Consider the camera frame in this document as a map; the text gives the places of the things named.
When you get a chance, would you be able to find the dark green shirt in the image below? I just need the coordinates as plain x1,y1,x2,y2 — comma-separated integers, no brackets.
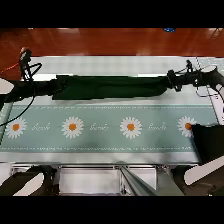
51,74,170,101

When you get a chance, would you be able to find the black cable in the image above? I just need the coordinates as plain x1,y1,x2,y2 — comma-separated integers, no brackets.
0,61,44,128

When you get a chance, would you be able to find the black garment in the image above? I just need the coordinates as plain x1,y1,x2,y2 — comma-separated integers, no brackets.
191,122,224,165

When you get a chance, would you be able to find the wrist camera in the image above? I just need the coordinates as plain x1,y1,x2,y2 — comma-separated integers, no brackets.
18,47,35,82
184,59,195,74

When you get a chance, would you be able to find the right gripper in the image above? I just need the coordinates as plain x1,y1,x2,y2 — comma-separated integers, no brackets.
166,69,183,93

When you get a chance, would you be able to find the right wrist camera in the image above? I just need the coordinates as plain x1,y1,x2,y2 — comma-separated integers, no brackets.
184,59,195,74

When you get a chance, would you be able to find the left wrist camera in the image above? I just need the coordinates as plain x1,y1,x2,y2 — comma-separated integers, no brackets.
18,47,35,82

